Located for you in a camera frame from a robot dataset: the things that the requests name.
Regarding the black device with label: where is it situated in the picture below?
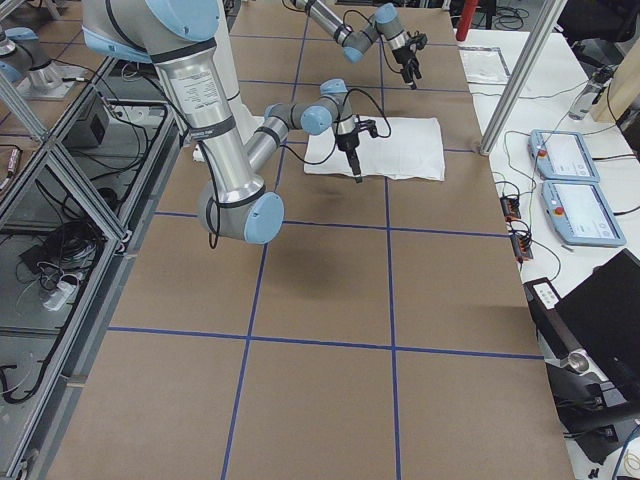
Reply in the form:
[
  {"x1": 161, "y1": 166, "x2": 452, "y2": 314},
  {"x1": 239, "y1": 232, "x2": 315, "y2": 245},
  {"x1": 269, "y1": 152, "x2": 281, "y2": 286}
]
[{"x1": 524, "y1": 249, "x2": 639, "y2": 463}]

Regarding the brown paper table mat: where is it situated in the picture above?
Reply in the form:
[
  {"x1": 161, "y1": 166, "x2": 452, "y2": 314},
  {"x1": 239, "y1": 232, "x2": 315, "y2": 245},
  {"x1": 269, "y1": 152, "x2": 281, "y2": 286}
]
[{"x1": 48, "y1": 1, "x2": 573, "y2": 479}]

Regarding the grey aluminium frame post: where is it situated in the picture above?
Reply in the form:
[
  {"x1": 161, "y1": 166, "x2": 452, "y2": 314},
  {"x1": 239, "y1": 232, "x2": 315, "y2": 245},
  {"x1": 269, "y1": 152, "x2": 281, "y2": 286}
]
[{"x1": 479, "y1": 0, "x2": 567, "y2": 156}]

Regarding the white power strip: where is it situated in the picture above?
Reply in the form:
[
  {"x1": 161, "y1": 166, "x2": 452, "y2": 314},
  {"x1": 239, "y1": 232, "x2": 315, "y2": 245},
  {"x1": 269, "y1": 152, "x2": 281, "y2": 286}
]
[{"x1": 43, "y1": 275, "x2": 80, "y2": 311}]

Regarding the black orange connector board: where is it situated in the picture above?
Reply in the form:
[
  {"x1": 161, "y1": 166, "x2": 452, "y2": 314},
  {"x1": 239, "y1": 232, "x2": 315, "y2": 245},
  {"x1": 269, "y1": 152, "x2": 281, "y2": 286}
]
[
  {"x1": 509, "y1": 230, "x2": 533, "y2": 263},
  {"x1": 500, "y1": 195, "x2": 522, "y2": 222}
]

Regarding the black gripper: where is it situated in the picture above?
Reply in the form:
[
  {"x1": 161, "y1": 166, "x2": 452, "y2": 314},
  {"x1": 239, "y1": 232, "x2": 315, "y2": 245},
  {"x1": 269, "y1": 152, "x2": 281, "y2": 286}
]
[
  {"x1": 392, "y1": 43, "x2": 420, "y2": 90},
  {"x1": 334, "y1": 116, "x2": 362, "y2": 183}
]

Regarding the white long-sleeve printed shirt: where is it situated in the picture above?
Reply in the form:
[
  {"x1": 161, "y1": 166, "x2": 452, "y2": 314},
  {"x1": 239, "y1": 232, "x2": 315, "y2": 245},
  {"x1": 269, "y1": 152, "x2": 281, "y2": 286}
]
[{"x1": 303, "y1": 117, "x2": 445, "y2": 181}]

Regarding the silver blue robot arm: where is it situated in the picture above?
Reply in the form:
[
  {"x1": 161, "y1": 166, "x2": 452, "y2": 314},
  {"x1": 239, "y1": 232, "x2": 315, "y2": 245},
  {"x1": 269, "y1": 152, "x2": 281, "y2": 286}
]
[
  {"x1": 282, "y1": 0, "x2": 428, "y2": 90},
  {"x1": 83, "y1": 1, "x2": 362, "y2": 244}
]

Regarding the blue grey teach pendant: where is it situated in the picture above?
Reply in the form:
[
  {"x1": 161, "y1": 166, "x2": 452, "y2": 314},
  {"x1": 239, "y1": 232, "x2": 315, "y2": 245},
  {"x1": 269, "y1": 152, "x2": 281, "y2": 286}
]
[
  {"x1": 541, "y1": 180, "x2": 626, "y2": 247},
  {"x1": 528, "y1": 129, "x2": 600, "y2": 183}
]

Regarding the grey box under frame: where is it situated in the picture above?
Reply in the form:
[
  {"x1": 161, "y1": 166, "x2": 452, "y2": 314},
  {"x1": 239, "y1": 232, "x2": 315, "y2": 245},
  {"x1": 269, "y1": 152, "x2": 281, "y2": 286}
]
[{"x1": 63, "y1": 96, "x2": 109, "y2": 148}]

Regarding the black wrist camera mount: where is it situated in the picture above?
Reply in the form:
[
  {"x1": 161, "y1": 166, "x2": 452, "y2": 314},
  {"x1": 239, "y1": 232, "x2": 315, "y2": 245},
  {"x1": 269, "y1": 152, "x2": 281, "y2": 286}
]
[
  {"x1": 405, "y1": 31, "x2": 428, "y2": 52},
  {"x1": 356, "y1": 118, "x2": 379, "y2": 138}
]

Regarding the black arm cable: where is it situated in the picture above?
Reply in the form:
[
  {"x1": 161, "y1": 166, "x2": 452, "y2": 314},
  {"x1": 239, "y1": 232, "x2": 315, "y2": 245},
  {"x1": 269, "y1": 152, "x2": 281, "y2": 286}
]
[{"x1": 279, "y1": 87, "x2": 393, "y2": 166}]

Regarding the aluminium side frame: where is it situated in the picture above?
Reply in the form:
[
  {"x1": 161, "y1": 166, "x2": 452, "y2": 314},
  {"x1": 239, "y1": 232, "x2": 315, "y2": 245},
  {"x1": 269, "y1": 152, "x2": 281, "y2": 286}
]
[{"x1": 0, "y1": 49, "x2": 181, "y2": 480}]

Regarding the red fire extinguisher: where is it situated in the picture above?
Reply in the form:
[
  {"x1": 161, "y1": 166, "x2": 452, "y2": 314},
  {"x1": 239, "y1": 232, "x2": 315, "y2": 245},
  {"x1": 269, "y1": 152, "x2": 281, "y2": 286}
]
[{"x1": 456, "y1": 0, "x2": 479, "y2": 42}]

